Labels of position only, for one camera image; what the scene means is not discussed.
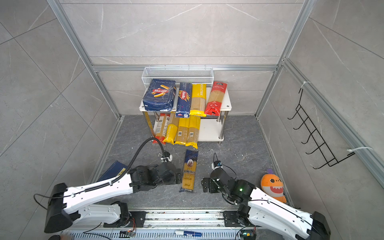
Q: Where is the yellow Pastatime spaghetti bag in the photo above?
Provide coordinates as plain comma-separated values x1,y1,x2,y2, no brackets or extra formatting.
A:
164,113,180,145

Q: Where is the blue Barilla spaghetti bag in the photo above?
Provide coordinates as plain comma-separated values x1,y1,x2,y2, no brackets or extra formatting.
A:
176,83,193,118

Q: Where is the red spaghetti bag with window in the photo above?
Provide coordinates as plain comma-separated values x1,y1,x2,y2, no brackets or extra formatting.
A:
205,82,227,116

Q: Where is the blue white marker pen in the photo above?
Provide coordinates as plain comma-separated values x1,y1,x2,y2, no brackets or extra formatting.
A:
175,230,203,238

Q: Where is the blue hardcover book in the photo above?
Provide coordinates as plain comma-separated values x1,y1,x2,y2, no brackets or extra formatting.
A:
98,161,127,182

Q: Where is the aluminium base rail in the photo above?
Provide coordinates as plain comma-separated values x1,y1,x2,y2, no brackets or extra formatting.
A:
59,210,284,240

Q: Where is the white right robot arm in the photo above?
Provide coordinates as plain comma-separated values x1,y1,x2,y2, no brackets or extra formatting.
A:
201,167,331,240

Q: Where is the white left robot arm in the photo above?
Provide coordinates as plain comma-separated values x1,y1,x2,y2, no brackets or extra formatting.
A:
44,138,182,234

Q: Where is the white wire mesh basket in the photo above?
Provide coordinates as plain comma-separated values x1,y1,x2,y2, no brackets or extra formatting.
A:
142,66,214,87

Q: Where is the orange shark plush toy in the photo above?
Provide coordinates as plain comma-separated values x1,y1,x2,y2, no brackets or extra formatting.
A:
261,169,287,204

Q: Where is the black wire hook rack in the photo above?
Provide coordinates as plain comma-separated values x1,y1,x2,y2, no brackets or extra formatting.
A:
287,89,355,170

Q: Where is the blue Barilla pasta box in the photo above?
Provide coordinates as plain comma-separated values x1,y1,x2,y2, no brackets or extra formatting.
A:
142,79,177,112

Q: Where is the red label spaghetti bag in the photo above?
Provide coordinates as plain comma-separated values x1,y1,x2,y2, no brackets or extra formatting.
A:
154,113,171,145

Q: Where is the white two-tier shelf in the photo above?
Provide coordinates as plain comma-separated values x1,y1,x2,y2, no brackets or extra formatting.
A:
139,90,232,142

